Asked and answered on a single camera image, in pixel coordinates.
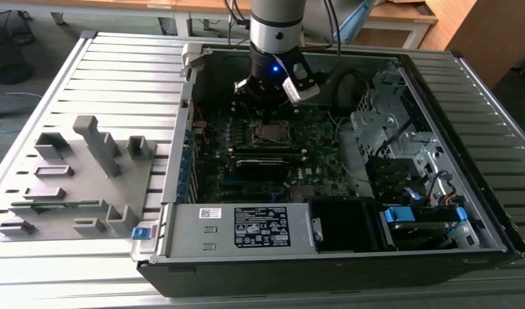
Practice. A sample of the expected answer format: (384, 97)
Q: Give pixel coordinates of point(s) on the CPU socket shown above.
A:
(272, 145)

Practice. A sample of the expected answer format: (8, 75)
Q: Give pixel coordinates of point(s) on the pale blue teach pendant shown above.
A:
(356, 19)

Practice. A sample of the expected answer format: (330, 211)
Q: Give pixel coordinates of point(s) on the green RAM stick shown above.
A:
(265, 155)
(56, 203)

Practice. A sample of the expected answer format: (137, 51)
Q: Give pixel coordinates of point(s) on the silver metal drive cage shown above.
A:
(372, 125)

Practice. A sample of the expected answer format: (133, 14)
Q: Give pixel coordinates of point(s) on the black graphics card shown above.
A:
(261, 170)

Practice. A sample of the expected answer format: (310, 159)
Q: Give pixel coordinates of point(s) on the green motherboard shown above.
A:
(326, 161)

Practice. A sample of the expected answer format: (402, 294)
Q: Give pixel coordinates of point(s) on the chipset heat sink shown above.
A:
(303, 192)

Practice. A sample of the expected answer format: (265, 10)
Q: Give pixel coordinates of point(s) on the white barcode sticker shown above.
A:
(209, 213)

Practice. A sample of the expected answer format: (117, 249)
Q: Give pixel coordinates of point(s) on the black power supply label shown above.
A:
(261, 225)

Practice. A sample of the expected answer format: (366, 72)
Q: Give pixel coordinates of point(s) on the grey parts rack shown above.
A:
(85, 180)

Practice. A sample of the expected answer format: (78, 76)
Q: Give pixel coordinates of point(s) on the silver power supply unit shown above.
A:
(188, 235)

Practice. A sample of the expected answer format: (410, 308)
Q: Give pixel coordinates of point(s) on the brown wooden cabinet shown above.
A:
(494, 32)

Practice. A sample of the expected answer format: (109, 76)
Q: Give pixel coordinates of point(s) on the blue disk carrier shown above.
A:
(399, 215)

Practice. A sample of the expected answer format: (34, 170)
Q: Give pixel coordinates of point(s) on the blue case latch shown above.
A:
(140, 234)

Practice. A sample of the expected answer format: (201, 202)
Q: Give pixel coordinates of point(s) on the black mesh waste bin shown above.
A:
(10, 64)

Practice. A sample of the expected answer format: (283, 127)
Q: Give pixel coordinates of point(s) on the black PC case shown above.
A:
(287, 280)

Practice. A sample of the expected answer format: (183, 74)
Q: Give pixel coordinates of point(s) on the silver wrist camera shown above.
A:
(300, 88)

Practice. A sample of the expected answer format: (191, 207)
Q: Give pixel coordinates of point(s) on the black plastic bracket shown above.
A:
(390, 174)

